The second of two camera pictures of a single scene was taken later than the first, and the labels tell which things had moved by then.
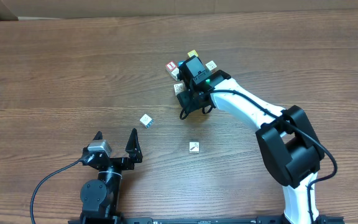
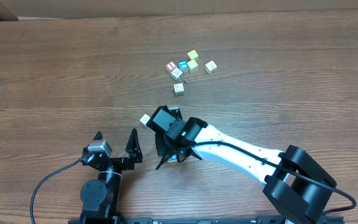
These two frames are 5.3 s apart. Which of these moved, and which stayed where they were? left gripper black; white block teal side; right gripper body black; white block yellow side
Moved: right gripper body black
Stayed: white block teal side; white block yellow side; left gripper black
